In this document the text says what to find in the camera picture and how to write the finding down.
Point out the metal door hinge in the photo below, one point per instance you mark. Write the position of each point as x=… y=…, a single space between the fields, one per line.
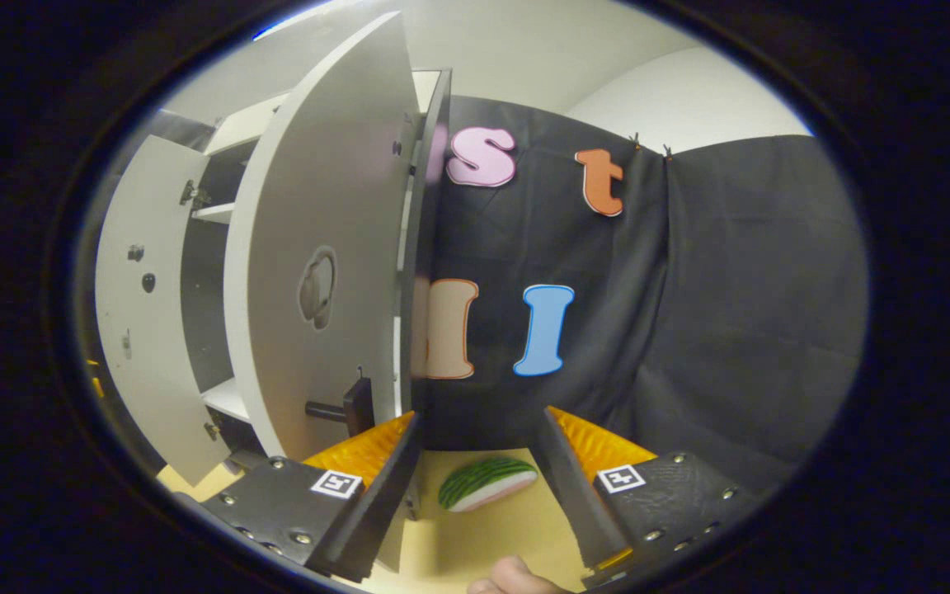
x=193 y=194

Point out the watermelon slice toy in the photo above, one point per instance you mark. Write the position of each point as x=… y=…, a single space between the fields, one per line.
x=483 y=478

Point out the white cabinet shelf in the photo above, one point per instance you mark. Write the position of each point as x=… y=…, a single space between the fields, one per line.
x=228 y=398
x=215 y=213

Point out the white cabinet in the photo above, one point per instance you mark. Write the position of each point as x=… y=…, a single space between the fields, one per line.
x=425 y=247

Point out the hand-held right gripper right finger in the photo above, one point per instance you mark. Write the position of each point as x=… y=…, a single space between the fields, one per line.
x=574 y=495

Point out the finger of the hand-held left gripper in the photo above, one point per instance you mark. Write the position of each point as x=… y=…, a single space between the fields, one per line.
x=96 y=386

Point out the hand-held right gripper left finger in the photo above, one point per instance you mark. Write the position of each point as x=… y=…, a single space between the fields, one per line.
x=380 y=503

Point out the white cabinet door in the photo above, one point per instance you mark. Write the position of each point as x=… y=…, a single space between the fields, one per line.
x=318 y=165
x=145 y=346

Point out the black backdrop cloth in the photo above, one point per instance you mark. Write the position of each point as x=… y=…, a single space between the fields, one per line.
x=731 y=289
x=182 y=128

